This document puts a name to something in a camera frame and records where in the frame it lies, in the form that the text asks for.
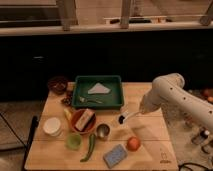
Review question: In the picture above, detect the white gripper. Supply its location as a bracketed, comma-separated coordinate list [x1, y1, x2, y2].
[139, 90, 161, 114]

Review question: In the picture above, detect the blue sponge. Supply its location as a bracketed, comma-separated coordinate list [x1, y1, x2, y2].
[103, 144, 127, 169]

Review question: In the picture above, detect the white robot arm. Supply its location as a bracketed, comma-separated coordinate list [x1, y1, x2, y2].
[139, 73, 213, 133]

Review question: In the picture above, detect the green plastic cup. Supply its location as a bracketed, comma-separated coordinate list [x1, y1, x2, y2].
[66, 133, 82, 150]

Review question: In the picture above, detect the wooden block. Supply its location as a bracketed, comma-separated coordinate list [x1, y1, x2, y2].
[75, 109, 94, 131]

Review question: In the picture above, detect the grey folded cloth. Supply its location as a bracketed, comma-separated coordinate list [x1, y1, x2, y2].
[88, 83, 110, 94]

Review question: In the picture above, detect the yellow banana piece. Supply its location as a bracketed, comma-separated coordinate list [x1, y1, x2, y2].
[64, 109, 72, 121]

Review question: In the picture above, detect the green plastic tray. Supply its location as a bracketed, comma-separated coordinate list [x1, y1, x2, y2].
[72, 75, 124, 110]

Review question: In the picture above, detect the metal fork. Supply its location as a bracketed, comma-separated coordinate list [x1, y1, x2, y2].
[79, 96, 103, 104]

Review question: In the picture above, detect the black and white brush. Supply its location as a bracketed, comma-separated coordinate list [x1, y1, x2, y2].
[118, 112, 139, 124]

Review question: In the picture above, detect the small metal cup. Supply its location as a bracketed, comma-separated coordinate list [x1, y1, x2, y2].
[96, 124, 110, 139]

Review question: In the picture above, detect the green chili pepper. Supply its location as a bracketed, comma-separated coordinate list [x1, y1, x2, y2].
[80, 133, 96, 162]

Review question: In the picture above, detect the white paper cup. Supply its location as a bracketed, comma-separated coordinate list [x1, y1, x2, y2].
[43, 117, 61, 137]

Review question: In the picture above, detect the orange bowl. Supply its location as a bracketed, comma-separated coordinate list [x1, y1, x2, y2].
[70, 109, 96, 134]

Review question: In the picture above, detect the orange fruit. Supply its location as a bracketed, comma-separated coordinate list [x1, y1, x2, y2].
[126, 137, 141, 151]

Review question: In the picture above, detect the dark brown bowl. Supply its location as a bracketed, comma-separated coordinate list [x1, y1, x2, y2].
[47, 76, 68, 95]

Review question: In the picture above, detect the dark grape bunch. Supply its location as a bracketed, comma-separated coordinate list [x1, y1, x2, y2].
[61, 91, 73, 106]

